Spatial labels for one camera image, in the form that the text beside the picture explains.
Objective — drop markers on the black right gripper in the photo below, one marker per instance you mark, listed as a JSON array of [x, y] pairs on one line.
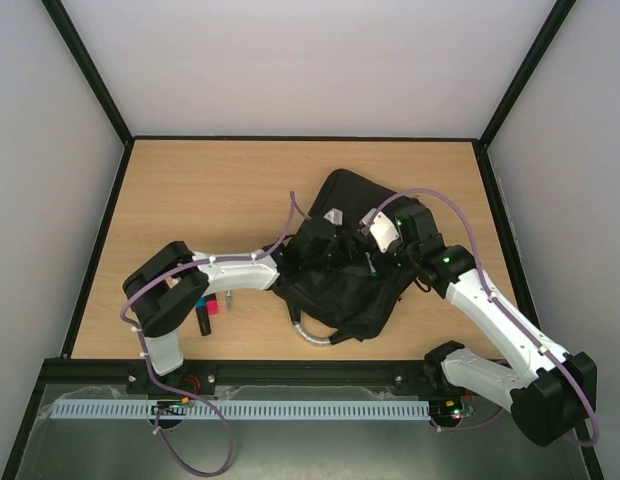
[[402, 258]]

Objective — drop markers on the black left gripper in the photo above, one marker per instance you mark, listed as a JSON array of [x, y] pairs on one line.
[[348, 251]]

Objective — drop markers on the black student backpack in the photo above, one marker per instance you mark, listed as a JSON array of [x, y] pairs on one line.
[[355, 304]]

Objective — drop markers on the blue cap white marker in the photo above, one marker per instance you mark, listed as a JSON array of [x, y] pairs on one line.
[[373, 270]]

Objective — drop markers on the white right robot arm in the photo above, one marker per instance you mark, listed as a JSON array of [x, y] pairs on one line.
[[546, 390]]

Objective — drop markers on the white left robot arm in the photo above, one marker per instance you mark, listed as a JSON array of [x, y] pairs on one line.
[[162, 292]]

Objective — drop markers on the pink black highlighter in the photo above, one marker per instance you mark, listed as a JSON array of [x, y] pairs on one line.
[[212, 305]]

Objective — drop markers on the blue black highlighter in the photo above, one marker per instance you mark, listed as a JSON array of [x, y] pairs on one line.
[[202, 316]]

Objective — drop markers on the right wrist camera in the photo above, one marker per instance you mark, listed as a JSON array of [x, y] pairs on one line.
[[381, 228]]

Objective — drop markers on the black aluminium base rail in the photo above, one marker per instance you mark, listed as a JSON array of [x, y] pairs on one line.
[[404, 378]]

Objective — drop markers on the light blue cable duct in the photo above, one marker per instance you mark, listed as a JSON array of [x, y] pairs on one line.
[[242, 410]]

